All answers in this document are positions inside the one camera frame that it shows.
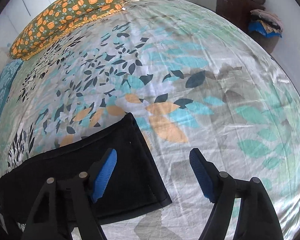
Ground black pants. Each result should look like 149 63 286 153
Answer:
0 112 173 227

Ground teal patterned pillow far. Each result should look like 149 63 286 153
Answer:
0 59 23 116

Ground floral bed sheet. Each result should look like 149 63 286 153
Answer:
0 0 300 239

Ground orange floral pillow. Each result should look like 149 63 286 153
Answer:
9 0 137 60

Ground clothes pile on basket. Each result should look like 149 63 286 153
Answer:
248 9 283 38

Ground dark wooden cabinet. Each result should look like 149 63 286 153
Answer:
216 0 265 34

